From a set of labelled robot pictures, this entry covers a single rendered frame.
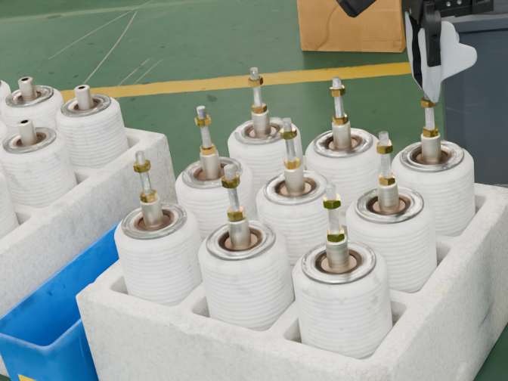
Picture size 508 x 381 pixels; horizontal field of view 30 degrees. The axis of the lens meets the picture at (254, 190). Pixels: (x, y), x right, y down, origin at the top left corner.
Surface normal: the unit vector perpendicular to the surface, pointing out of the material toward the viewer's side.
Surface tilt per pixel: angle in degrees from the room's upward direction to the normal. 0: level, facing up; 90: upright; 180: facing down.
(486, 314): 90
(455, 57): 85
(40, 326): 88
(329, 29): 89
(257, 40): 0
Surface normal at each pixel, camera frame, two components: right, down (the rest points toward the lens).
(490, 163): -0.11, 0.50
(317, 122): -0.14, -0.87
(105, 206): 0.83, 0.17
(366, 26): -0.39, 0.48
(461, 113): -0.78, 0.39
